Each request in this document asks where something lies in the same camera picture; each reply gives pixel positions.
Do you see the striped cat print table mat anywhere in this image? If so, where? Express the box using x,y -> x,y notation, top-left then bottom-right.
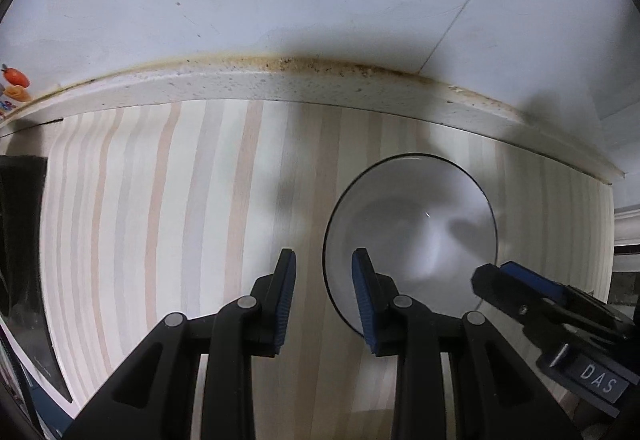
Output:
40,98 -> 616,440

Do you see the white bowl with dark rim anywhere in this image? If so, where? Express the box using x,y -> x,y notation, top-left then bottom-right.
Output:
322,153 -> 499,338

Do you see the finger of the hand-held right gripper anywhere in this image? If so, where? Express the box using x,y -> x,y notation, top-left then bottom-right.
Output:
472,264 -> 621,338
502,261 -> 621,323

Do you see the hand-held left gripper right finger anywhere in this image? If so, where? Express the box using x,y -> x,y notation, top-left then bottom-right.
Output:
351,247 -> 583,440

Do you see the red persimmon wall sticker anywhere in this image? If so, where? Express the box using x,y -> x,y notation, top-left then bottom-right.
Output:
1,63 -> 31,87

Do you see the black gas stove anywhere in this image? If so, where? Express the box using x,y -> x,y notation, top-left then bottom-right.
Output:
0,155 -> 73,403

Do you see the aluminium sliding glass door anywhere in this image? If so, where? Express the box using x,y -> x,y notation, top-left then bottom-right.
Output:
611,205 -> 640,307

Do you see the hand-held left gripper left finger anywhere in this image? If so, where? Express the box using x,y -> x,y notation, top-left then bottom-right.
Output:
62,247 -> 297,440

